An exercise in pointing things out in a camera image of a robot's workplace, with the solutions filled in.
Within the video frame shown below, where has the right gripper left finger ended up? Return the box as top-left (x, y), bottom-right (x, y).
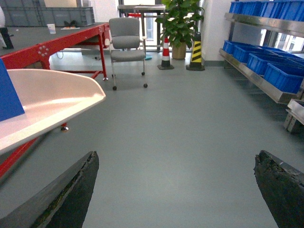
top-left (0, 151), bottom-right (99, 228)

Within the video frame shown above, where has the yellow black traffic cone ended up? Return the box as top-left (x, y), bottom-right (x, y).
top-left (186, 32), bottom-right (205, 71)

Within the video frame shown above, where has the steel shelf rack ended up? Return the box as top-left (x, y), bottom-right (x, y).
top-left (219, 0), bottom-right (304, 133)

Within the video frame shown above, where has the red white traffic cone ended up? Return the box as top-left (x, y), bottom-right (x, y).
top-left (158, 37), bottom-right (174, 70)

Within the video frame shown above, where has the beige plastic dustpan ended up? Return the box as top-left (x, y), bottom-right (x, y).
top-left (0, 69), bottom-right (106, 154)

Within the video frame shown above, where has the blue plastic part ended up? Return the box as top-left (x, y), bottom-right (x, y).
top-left (0, 59), bottom-right (25, 121)

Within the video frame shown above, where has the grey office chair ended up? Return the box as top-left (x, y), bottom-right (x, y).
top-left (105, 18), bottom-right (146, 91)

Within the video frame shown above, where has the green potted plant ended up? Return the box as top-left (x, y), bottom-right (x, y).
top-left (155, 0), bottom-right (204, 60)

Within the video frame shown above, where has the red conveyor table frame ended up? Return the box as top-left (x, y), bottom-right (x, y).
top-left (0, 23), bottom-right (109, 176)

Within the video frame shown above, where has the white paper cup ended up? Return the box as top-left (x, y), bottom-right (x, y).
top-left (47, 24), bottom-right (56, 34)

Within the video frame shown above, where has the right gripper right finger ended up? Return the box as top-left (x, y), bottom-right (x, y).
top-left (254, 150), bottom-right (304, 228)

